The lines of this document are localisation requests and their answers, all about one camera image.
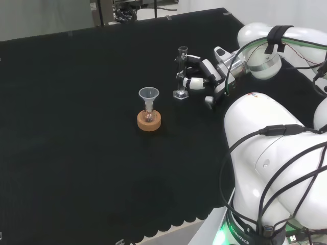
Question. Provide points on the clear glass graduated cylinder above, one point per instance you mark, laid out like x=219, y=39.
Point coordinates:
x=180, y=95

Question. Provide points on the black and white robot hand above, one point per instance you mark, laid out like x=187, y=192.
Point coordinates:
x=210, y=72

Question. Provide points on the black bench cloth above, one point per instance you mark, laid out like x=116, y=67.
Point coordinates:
x=89, y=127

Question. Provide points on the grey metal cabinet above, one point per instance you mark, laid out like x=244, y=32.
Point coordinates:
x=101, y=11

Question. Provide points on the clear plastic funnel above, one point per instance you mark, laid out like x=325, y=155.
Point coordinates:
x=149, y=95

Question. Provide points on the small round-bottom glass flask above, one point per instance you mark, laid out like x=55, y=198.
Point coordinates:
x=149, y=116

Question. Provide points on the black tripod pole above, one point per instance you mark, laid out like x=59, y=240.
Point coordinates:
x=155, y=9

